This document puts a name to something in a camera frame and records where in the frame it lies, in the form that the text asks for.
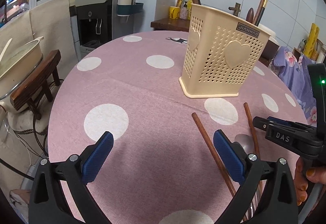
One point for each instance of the beige cloth cover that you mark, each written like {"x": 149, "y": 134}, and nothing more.
{"x": 52, "y": 20}

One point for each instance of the grey water dispenser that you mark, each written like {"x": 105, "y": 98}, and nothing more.
{"x": 98, "y": 23}

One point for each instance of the matte metal spoon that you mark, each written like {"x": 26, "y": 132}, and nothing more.
{"x": 246, "y": 142}

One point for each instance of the yellow mug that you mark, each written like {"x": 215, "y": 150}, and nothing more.
{"x": 174, "y": 12}

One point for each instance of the purple floral cloth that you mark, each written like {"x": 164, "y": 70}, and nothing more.
{"x": 294, "y": 74}

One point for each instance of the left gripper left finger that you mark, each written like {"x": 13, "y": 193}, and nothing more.
{"x": 48, "y": 203}

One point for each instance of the cream electric cooking pot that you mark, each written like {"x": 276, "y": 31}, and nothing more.
{"x": 16, "y": 66}

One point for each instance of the brass faucet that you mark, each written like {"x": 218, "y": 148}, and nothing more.
{"x": 235, "y": 9}

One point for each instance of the right hand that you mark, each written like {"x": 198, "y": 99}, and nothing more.
{"x": 313, "y": 175}

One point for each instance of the wooden counter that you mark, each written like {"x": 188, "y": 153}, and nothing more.
{"x": 168, "y": 24}

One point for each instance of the dark wooden stool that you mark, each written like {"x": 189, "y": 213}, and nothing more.
{"x": 36, "y": 81}

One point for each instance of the cream brown rice cooker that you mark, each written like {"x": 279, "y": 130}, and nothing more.
{"x": 271, "y": 47}

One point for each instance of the yellow roll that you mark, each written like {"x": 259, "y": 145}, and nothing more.
{"x": 311, "y": 40}

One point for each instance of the cream plastic utensil holder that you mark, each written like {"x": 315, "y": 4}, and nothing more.
{"x": 222, "y": 50}

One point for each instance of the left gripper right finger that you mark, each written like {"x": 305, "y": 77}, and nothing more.
{"x": 278, "y": 200}

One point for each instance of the pink polka dot tablecloth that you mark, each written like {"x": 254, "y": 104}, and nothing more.
{"x": 160, "y": 169}

